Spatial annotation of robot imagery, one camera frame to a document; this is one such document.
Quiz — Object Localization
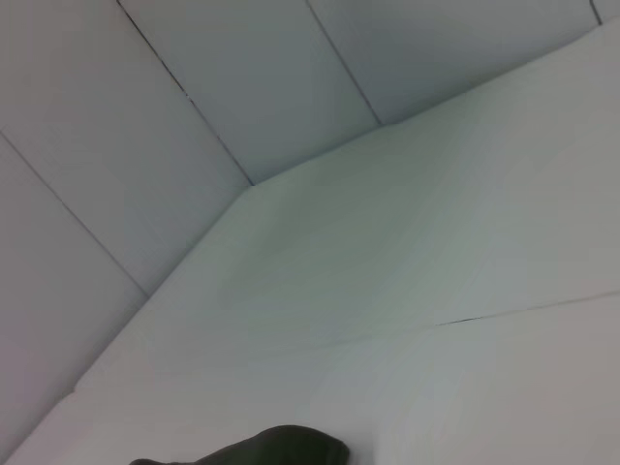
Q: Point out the dark green shirt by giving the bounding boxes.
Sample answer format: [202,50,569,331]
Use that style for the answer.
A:
[128,424,352,465]

